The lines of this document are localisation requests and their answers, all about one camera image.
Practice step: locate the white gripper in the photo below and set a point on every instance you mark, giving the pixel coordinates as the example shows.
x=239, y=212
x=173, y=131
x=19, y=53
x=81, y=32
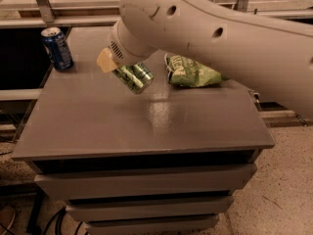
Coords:
x=119, y=54

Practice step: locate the green soda can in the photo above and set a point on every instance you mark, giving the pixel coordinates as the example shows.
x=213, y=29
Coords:
x=136, y=77

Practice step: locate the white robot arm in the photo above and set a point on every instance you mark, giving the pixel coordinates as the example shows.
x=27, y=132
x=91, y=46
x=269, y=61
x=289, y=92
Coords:
x=271, y=56

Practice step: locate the blue soda can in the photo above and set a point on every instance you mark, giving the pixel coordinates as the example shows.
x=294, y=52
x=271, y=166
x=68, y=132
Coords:
x=57, y=49

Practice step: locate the green chip bag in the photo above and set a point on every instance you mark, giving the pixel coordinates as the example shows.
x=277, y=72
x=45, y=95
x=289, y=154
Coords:
x=185, y=72

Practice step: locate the grey drawer cabinet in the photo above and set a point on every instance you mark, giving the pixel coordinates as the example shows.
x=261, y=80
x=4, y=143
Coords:
x=164, y=160

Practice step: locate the metal railing frame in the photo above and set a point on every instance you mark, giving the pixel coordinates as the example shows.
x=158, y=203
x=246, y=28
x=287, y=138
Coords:
x=49, y=7

